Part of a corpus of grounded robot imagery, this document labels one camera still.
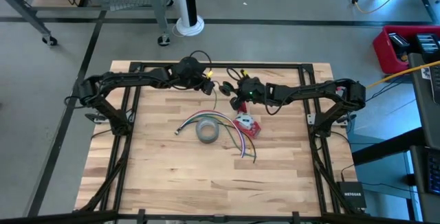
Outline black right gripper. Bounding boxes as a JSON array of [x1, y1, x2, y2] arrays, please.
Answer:
[[230, 76, 268, 105]]

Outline black round cord spool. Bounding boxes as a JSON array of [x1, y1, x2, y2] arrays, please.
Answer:
[[219, 81, 234, 97]]

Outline red circuit board module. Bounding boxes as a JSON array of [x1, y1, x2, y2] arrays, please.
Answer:
[[234, 111, 262, 139]]

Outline wide tape roll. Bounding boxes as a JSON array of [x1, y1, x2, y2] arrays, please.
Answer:
[[195, 117, 220, 145]]

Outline white pole with round base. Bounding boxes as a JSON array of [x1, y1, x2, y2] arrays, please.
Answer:
[[171, 0, 206, 37]]

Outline red plastic bin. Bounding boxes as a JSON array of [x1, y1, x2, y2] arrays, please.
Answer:
[[373, 25, 440, 75]]

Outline black device with label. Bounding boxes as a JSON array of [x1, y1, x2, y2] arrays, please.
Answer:
[[415, 33, 440, 64], [388, 32, 411, 60]]

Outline black desk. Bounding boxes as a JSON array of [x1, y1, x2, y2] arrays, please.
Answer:
[[351, 52, 440, 224]]

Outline black keyboard coloured keys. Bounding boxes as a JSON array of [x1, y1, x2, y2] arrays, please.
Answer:
[[427, 150, 440, 197]]

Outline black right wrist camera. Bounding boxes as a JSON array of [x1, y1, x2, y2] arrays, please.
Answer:
[[229, 96, 243, 111]]

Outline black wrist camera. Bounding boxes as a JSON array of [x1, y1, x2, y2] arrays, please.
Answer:
[[201, 79, 216, 96], [229, 96, 243, 111]]

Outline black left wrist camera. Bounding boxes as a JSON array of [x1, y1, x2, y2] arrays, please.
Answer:
[[201, 79, 216, 96]]

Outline red cable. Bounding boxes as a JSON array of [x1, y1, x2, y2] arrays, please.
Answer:
[[184, 109, 245, 149]]

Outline bundle of coloured wires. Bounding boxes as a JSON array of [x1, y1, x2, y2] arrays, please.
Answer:
[[181, 115, 257, 158], [187, 113, 255, 156]]

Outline bundle of coloured cables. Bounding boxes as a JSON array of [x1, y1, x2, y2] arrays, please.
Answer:
[[177, 113, 247, 158]]

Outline white cable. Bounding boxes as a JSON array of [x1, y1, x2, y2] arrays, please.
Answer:
[[185, 112, 245, 159]]

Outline black cable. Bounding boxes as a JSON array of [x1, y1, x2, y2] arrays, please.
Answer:
[[216, 122, 257, 164]]

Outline black cable loom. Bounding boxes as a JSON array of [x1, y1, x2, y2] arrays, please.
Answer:
[[308, 133, 348, 214], [77, 133, 135, 214]]

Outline black Netgear network switch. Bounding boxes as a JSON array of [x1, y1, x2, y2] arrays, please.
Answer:
[[335, 181, 368, 210]]

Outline thick yellow extension cord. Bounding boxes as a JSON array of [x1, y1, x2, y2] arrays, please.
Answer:
[[366, 60, 440, 90]]

